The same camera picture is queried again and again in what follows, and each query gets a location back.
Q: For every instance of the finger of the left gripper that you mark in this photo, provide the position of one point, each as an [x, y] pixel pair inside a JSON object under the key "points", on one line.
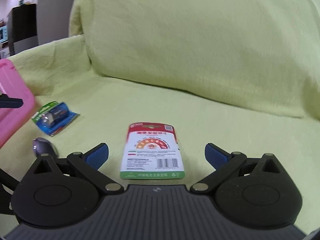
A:
{"points": [[7, 102]]}

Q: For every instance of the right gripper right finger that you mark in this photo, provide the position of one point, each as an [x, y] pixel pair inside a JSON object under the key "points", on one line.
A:
{"points": [[226, 166]]}

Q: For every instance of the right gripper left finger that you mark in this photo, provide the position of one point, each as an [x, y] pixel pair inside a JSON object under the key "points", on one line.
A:
{"points": [[87, 166]]}

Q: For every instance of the red white battery card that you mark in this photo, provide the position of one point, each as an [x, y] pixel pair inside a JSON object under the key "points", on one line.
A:
{"points": [[151, 152]]}

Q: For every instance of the pink plastic bin lid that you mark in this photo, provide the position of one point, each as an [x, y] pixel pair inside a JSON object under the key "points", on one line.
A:
{"points": [[13, 85]]}

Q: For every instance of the white blue battery card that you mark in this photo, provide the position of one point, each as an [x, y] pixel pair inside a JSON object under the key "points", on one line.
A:
{"points": [[53, 117]]}

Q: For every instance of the black cabinet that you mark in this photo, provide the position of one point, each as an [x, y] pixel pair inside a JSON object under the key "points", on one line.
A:
{"points": [[22, 28]]}

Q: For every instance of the green covered sofa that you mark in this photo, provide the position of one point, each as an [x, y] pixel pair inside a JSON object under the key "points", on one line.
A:
{"points": [[242, 74]]}

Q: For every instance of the white refrigerator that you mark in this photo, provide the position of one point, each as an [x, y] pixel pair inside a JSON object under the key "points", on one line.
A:
{"points": [[53, 19]]}

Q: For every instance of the silver metal keychain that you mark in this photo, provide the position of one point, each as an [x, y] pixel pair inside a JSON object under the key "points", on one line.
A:
{"points": [[44, 146]]}

